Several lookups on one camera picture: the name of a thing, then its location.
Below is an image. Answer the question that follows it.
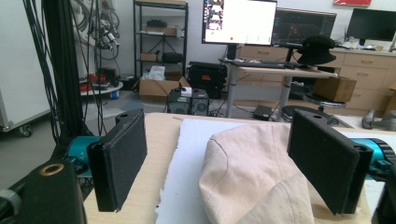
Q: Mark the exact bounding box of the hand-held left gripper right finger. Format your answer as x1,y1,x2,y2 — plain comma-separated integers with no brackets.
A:
287,108,374,217

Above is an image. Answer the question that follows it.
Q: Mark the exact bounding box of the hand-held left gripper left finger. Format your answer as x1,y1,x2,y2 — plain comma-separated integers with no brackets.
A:
86,107,149,213

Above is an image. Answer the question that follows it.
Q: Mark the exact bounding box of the beige cloth cap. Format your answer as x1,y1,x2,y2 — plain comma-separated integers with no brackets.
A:
198,121,316,224

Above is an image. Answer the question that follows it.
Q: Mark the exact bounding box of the teal round device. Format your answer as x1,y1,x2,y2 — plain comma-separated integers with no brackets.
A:
350,137,396,182
65,135,101,179

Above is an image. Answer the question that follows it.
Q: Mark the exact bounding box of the round black stool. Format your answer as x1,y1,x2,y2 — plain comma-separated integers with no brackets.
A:
303,92,347,112

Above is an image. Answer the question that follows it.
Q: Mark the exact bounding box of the white sheet mat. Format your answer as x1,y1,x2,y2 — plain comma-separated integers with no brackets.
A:
154,118,396,224

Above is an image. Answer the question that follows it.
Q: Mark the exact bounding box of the grey metal device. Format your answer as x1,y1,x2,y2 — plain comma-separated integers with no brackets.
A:
361,108,396,132

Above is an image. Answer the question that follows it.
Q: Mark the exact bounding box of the closed brown cardboard box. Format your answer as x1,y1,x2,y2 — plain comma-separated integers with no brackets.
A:
312,76,358,104

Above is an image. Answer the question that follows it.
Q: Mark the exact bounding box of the round white side table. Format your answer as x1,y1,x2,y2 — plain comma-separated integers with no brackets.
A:
79,80,124,97

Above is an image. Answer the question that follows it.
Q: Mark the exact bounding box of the small flat black box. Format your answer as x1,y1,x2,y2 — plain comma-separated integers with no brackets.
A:
252,105,275,121

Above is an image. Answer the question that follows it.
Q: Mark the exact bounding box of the open cardboard box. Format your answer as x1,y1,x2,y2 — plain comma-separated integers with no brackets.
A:
136,75,191,103

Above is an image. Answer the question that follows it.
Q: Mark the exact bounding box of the black computer tower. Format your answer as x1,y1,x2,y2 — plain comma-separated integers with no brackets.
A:
191,89,210,117
166,89,192,115

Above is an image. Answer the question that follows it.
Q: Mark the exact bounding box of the light wooden drawer cabinet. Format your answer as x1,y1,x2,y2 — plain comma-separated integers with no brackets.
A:
233,44,396,117

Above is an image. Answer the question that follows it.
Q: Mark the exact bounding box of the white standing desk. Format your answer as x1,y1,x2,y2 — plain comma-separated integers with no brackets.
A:
219,58,339,119

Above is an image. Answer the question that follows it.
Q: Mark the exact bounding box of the black hat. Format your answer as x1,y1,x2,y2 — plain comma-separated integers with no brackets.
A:
296,35,337,66

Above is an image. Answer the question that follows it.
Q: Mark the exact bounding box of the black metal stand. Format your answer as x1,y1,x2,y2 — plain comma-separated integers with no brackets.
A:
41,0,86,142

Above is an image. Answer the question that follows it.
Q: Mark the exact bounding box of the black keyboard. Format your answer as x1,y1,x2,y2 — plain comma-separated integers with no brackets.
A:
231,59,301,70

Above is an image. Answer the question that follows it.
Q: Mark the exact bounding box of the black hard case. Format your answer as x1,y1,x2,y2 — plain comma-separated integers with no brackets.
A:
187,61,229,100

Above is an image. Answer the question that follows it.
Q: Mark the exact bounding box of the black metal shelf rack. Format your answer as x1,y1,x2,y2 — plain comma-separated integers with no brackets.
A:
133,0,190,79

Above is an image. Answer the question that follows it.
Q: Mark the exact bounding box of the dark wide monitor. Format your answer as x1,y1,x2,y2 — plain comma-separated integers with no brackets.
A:
272,7,337,49

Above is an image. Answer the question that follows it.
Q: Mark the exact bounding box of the white wheeled cabinet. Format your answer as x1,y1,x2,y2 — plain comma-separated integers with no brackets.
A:
0,0,52,138

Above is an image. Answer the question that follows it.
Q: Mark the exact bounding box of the black switched-off monitor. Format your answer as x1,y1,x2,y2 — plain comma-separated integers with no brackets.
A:
346,7,396,42

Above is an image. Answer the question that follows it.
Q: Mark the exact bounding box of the bright white monitor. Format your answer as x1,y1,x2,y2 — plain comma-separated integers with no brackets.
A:
201,0,278,47

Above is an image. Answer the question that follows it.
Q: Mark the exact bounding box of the bundle of black cables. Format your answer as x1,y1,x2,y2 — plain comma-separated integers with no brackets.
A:
21,0,64,145

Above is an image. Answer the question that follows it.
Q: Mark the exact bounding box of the red wall picture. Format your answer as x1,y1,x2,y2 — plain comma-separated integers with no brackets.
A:
332,0,373,7

